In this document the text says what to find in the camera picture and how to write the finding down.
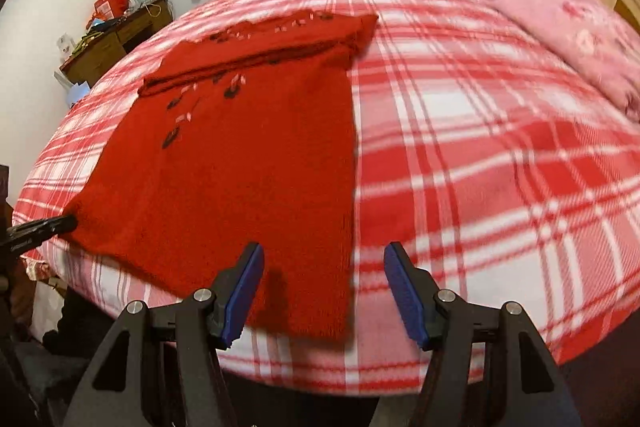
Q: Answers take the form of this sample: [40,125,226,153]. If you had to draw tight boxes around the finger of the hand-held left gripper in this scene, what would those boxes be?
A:
[0,213,78,253]

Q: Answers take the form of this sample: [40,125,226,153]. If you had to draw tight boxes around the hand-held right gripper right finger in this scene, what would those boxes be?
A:
[383,241,583,427]

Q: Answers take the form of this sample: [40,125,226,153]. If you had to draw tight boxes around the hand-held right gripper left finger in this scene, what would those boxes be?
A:
[62,241,266,427]

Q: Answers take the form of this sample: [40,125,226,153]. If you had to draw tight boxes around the red knitted sweater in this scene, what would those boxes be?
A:
[62,9,380,344]

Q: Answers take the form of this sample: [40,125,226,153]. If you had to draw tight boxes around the white paper bag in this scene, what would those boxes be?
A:
[52,69,92,108]

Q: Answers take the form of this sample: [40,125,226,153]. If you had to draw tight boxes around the red plaid bed sheet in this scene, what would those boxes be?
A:
[11,0,640,395]

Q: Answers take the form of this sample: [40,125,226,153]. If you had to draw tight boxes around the brown wooden desk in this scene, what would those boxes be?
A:
[59,0,173,88]

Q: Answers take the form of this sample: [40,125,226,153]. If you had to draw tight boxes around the red gift box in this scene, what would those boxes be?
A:
[92,0,126,22]

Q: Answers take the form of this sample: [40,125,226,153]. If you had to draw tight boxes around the pink floral folded quilt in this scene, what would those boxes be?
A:
[492,0,640,124]

